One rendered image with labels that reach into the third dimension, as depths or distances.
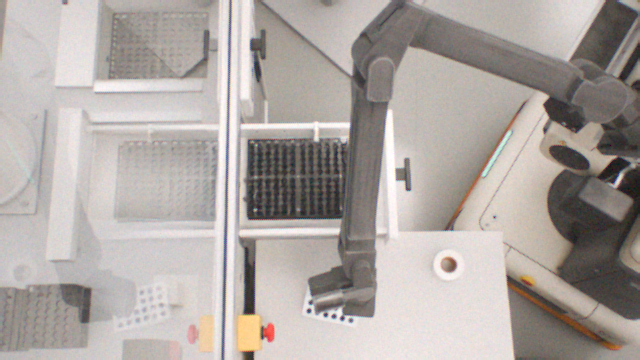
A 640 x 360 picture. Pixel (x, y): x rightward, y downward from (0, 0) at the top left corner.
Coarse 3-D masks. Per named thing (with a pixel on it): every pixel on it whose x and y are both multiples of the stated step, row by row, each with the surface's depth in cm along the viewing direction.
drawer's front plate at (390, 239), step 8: (392, 120) 142; (392, 128) 142; (392, 136) 141; (384, 144) 143; (392, 144) 141; (384, 152) 144; (392, 152) 140; (384, 160) 144; (392, 160) 140; (384, 168) 144; (392, 168) 139; (384, 176) 144; (392, 176) 139; (384, 184) 145; (392, 184) 139; (384, 192) 145; (392, 192) 138; (384, 200) 145; (392, 200) 138; (384, 208) 145; (392, 208) 137; (384, 216) 146; (392, 216) 137; (392, 224) 136; (392, 232) 136; (392, 240) 138
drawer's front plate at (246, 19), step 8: (248, 0) 150; (248, 8) 149; (248, 16) 149; (248, 24) 148; (248, 32) 148; (248, 40) 147; (248, 48) 147; (248, 56) 146; (248, 64) 146; (240, 72) 145; (248, 72) 145; (248, 80) 145; (248, 88) 144; (248, 96) 144; (248, 104) 146; (248, 112) 151
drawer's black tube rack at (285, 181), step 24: (264, 144) 144; (288, 144) 144; (312, 144) 144; (336, 144) 144; (264, 168) 142; (288, 168) 142; (312, 168) 142; (336, 168) 142; (264, 192) 141; (288, 192) 141; (312, 192) 144; (336, 192) 144; (264, 216) 139; (288, 216) 140; (312, 216) 143; (336, 216) 143
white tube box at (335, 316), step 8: (304, 304) 145; (312, 304) 148; (304, 312) 144; (312, 312) 144; (328, 312) 144; (336, 312) 144; (320, 320) 145; (328, 320) 144; (336, 320) 144; (344, 320) 147; (352, 320) 147
